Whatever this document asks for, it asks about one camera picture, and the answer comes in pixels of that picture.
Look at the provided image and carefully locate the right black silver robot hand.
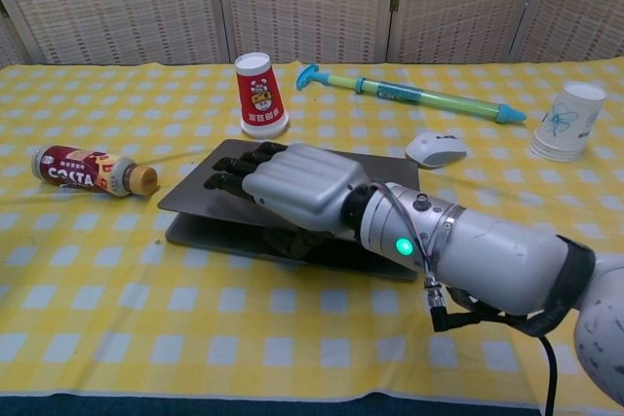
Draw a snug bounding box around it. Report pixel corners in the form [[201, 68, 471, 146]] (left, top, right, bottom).
[[203, 141, 371, 261]]

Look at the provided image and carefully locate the silver laptop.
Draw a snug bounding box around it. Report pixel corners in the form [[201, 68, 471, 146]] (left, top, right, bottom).
[[156, 137, 421, 283]]

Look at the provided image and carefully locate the woven folding screen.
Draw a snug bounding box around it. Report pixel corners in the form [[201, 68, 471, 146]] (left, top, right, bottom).
[[0, 0, 624, 66]]

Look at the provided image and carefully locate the red paper cup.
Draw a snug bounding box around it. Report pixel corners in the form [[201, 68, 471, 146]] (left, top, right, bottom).
[[234, 52, 291, 139]]

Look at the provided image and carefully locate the white computer mouse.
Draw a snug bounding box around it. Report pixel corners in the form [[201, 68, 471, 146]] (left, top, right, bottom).
[[405, 132, 468, 170]]

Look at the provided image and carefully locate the green blue toy water pump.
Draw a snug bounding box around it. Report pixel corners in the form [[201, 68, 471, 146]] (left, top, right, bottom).
[[295, 63, 528, 126]]

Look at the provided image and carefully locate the yellow checked tablecloth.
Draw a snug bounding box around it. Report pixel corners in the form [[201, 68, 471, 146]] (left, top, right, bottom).
[[0, 60, 624, 410]]

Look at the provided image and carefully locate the red Costa coffee bottle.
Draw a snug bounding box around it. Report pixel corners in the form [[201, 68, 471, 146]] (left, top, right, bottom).
[[31, 144, 160, 198]]

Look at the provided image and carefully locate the white paper cup blue print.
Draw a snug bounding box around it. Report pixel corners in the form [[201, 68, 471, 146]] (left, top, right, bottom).
[[529, 81, 607, 164]]

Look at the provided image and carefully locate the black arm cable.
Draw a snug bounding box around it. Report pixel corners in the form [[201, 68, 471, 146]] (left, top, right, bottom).
[[422, 279, 560, 416]]

